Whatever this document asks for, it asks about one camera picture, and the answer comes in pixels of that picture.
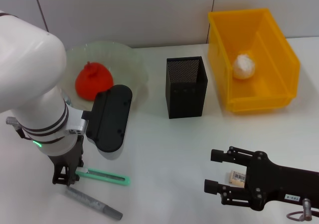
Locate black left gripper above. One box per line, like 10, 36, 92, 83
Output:
47, 133, 86, 187

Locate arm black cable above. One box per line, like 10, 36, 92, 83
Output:
286, 197, 319, 222
5, 116, 28, 139

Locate beige eraser with barcode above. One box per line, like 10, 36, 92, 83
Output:
228, 170, 248, 187

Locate green utility knife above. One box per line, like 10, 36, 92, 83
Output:
75, 168, 131, 187

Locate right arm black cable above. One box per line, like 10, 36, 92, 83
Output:
286, 197, 319, 222

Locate white paper ball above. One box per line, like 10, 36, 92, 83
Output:
232, 50, 257, 81

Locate pale green glass fruit plate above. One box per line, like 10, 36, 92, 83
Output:
61, 41, 150, 115

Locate black mesh pen holder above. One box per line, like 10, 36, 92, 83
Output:
164, 56, 208, 119

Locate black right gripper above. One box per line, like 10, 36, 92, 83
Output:
203, 145, 319, 212

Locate yellow plastic bin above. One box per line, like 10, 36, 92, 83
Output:
208, 8, 301, 112

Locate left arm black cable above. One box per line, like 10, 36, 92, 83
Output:
5, 116, 28, 139

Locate grey marker pen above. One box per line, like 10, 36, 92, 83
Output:
63, 186, 123, 221

